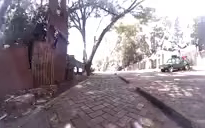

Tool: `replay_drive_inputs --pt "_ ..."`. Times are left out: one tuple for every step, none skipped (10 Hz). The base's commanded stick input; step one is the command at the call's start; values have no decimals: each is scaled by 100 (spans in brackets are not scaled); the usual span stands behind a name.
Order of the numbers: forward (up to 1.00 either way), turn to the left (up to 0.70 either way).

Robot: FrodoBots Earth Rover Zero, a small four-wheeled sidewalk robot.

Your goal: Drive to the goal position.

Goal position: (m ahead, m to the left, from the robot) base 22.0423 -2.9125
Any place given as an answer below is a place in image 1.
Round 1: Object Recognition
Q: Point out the thin tree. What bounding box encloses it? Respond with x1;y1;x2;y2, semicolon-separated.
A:
68;0;101;64

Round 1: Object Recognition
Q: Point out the slatted wooden fence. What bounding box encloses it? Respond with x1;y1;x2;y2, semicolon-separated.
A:
31;40;68;88

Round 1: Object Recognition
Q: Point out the dark green car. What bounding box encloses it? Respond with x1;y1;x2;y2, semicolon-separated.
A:
159;55;192;73

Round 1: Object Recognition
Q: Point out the thick-trunked tree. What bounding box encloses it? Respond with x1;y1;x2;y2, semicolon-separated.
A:
44;0;71;81

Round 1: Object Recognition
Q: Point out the paved road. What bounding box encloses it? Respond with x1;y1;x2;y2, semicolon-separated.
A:
121;69;205;128

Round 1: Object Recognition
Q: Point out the red brick path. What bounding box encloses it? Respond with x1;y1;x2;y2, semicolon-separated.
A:
9;73;184;128

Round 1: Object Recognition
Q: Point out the red wall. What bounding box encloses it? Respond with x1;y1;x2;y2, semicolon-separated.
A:
0;46;34;98

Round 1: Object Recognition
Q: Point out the white wall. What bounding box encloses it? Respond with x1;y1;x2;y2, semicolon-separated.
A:
126;49;198;72

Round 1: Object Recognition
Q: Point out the bare dirt strip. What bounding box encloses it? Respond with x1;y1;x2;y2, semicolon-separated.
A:
0;74;88;128

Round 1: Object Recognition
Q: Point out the leaning tree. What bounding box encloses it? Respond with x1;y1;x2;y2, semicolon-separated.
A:
84;0;148;77

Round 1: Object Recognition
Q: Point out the green tree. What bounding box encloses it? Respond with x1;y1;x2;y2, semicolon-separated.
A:
114;23;151;69

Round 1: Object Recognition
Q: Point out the stone kerb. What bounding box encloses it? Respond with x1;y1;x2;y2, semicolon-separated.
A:
117;74;198;128

